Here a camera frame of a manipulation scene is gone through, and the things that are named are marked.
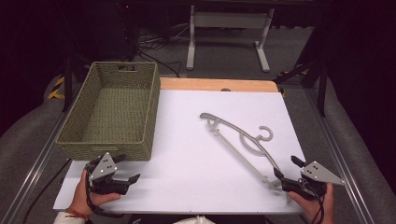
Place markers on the grey plastic clothes hanger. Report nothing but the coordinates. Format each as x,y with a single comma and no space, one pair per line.
232,147

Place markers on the person's white clothing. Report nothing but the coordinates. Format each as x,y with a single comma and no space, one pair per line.
194,220

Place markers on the black metal stand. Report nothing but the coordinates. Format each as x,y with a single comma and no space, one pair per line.
67,84

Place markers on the black tripod stand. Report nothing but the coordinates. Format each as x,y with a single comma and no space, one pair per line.
322,81

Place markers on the aluminium rail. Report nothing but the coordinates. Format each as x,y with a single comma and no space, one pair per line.
34,169
339,158

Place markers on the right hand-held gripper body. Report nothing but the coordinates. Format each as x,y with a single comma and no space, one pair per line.
317,174

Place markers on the person's right hand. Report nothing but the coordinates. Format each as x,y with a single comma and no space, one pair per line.
311,210

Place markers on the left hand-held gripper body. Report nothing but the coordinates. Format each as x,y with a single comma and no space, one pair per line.
104,168

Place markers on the white metal stand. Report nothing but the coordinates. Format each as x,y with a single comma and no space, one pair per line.
229,20

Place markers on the person's left hand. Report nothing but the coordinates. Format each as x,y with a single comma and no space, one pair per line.
81,196

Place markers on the green woven basket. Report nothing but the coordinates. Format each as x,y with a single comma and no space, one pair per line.
118,109

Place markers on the white table cover sheet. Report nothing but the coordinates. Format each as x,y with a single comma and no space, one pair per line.
193,174

